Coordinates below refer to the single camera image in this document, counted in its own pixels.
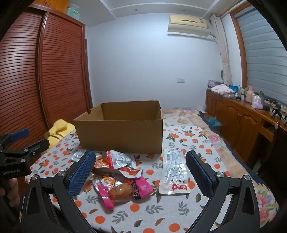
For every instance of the green storage box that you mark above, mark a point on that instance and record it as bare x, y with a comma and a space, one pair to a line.
73, 12

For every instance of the person's left hand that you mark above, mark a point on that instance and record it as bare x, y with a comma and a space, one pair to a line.
15, 192

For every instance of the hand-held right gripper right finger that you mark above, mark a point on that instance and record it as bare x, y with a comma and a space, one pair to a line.
198, 172

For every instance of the pink bottle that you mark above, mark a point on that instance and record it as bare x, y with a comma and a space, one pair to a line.
250, 95

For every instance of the brown cardboard box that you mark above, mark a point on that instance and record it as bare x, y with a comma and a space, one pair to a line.
121, 134

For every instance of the orange snack bag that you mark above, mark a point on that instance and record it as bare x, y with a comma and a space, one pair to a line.
130, 173

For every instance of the beige curtain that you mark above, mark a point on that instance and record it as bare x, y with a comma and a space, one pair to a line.
224, 49

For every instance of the red silver snack packet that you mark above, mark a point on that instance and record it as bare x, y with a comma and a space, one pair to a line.
121, 160

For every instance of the purple packaged bag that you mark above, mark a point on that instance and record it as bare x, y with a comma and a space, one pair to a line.
213, 84

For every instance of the grey window blind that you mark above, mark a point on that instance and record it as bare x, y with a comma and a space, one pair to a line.
262, 56

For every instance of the wooden louvered wardrobe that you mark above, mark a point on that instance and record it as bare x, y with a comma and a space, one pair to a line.
56, 67

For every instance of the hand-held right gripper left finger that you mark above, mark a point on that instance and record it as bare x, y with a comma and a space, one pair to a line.
81, 172

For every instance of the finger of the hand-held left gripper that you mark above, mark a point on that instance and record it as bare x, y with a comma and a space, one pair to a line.
38, 145
20, 133

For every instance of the floral blanket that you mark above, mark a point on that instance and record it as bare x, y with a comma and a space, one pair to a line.
224, 143

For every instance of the white fan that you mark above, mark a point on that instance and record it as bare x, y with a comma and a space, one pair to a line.
221, 75

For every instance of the orange print bed sheet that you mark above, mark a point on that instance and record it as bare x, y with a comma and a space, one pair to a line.
179, 143

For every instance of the wooden sideboard cabinet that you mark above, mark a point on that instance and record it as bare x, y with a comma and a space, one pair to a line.
242, 121

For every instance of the small silver snack packet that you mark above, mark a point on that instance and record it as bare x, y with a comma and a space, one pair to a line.
78, 156

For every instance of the white wall switch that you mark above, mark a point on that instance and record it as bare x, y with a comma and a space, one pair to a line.
180, 80

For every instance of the yellow plush toy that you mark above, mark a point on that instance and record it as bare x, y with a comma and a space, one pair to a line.
60, 127

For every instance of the wooden window frame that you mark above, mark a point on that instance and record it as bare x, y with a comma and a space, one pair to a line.
238, 44

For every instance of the pink floral folded cloth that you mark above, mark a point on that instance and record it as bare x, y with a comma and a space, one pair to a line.
222, 89

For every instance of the pink drumstick snack packet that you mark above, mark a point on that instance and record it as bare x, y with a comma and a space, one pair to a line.
118, 191

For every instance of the white air conditioner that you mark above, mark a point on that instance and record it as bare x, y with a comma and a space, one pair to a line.
188, 24

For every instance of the teal paper piece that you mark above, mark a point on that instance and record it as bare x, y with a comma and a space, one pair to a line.
214, 122

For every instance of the small black tripod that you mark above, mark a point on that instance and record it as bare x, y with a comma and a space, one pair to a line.
275, 111

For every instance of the purple tissue bag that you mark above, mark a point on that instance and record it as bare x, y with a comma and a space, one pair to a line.
257, 103

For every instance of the silver orange print packet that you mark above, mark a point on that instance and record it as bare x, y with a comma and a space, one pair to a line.
105, 181

